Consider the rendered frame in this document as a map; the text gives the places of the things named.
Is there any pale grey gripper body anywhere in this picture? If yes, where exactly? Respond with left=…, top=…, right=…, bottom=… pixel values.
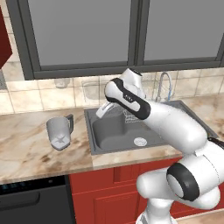
left=95, top=101, right=116, bottom=119

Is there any dark grey sink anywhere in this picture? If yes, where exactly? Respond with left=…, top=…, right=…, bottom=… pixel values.
left=83, top=100, right=220, bottom=157

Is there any silver curved sink faucet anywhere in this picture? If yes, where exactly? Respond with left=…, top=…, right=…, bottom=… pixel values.
left=155, top=71, right=176, bottom=103

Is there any red drawer front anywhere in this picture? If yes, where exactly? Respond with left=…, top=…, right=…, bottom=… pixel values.
left=68, top=163, right=142, bottom=194

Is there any grey framed window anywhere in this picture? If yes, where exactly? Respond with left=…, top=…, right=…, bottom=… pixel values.
left=5, top=0, right=224, bottom=81

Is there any black dishwasher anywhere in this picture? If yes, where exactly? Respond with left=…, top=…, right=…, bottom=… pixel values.
left=0, top=174, right=77, bottom=224

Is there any grey wire sink rack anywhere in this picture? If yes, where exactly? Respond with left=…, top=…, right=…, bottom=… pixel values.
left=123, top=108, right=142, bottom=124

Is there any grey jug with handle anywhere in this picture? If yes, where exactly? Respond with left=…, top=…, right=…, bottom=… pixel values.
left=45, top=114, right=74, bottom=151

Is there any pale wall socket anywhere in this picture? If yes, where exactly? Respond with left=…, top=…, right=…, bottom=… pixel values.
left=54, top=77, right=71, bottom=89

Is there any red wall cupboard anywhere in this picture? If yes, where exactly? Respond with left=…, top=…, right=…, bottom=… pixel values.
left=0, top=5, right=13, bottom=70

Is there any black dishwasher handle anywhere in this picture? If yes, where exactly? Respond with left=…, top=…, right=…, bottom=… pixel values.
left=0, top=192, right=41, bottom=212

